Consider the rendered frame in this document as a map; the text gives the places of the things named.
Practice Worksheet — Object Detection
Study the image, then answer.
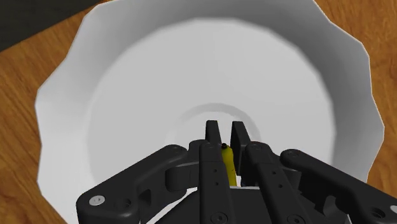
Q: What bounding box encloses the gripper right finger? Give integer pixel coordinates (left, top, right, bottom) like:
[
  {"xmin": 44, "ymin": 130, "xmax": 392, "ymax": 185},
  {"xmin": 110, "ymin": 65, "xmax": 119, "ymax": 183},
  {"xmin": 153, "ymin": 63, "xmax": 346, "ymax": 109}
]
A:
[{"xmin": 230, "ymin": 120, "xmax": 397, "ymax": 224}]

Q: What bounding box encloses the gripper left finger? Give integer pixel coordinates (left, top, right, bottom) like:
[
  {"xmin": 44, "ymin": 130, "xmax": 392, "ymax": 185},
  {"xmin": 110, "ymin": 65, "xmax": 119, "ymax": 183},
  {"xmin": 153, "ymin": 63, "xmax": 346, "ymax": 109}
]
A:
[{"xmin": 76, "ymin": 120, "xmax": 237, "ymax": 224}]

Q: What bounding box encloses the yellow banana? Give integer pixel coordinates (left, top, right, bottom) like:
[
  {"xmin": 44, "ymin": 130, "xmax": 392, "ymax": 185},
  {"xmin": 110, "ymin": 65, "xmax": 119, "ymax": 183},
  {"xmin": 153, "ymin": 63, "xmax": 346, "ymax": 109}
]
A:
[{"xmin": 221, "ymin": 143, "xmax": 239, "ymax": 187}]

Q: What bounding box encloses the white scalloped bowl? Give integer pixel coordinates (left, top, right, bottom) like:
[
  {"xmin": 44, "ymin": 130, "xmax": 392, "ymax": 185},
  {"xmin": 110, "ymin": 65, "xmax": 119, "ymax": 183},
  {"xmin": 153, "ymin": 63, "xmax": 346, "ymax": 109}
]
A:
[{"xmin": 34, "ymin": 0, "xmax": 386, "ymax": 224}]

